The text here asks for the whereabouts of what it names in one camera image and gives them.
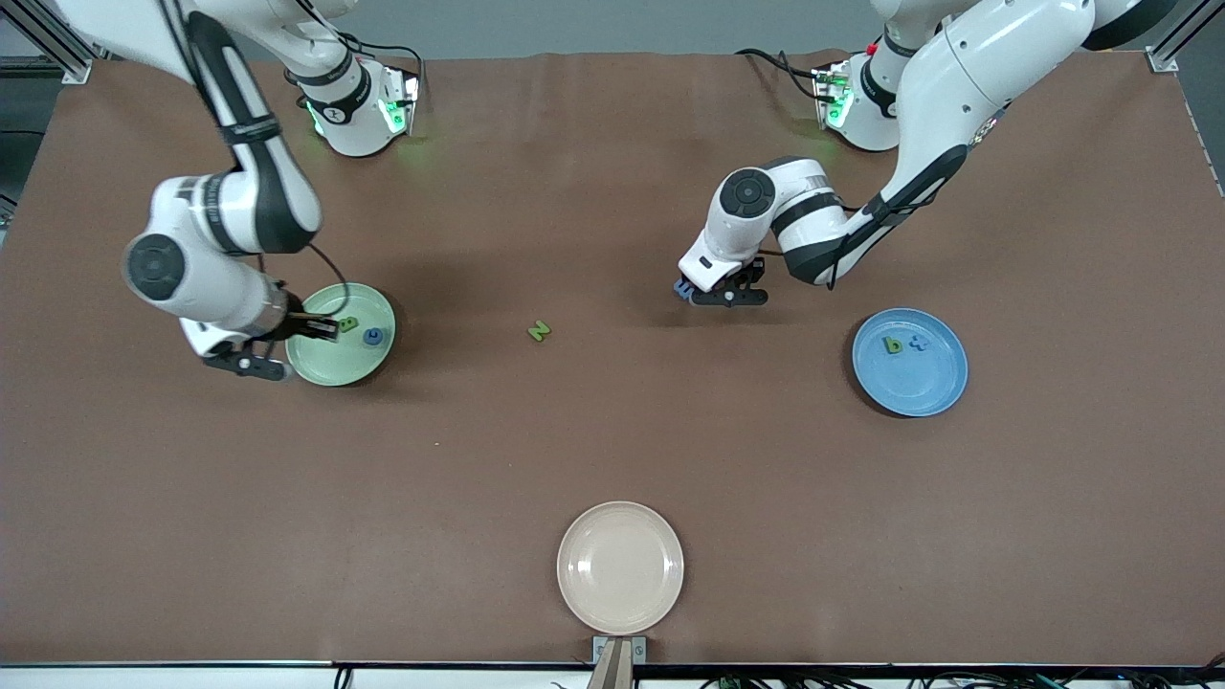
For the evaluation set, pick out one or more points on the blue letter m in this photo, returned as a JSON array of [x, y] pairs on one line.
[[682, 289]]

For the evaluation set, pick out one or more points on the blue letter G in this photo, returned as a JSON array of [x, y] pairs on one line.
[[367, 337]]

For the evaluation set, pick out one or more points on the green letter N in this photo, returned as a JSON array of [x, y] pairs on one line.
[[539, 331]]

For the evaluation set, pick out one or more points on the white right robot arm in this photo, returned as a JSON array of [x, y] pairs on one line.
[[191, 277]]

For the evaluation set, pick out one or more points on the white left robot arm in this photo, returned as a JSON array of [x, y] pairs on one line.
[[976, 67]]

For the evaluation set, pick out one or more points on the green plate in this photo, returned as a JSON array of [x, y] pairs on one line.
[[345, 366]]

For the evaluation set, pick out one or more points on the blue plate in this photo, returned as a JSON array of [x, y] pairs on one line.
[[909, 383]]

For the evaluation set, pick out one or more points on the brown table cover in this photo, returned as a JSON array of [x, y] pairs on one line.
[[612, 450]]

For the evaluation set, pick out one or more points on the beige plate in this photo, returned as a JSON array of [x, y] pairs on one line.
[[620, 567]]

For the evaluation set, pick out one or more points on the aluminium frame profile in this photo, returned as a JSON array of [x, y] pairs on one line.
[[77, 67], [1163, 59]]

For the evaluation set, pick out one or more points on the grey camera pole bracket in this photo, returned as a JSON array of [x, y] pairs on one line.
[[617, 670]]

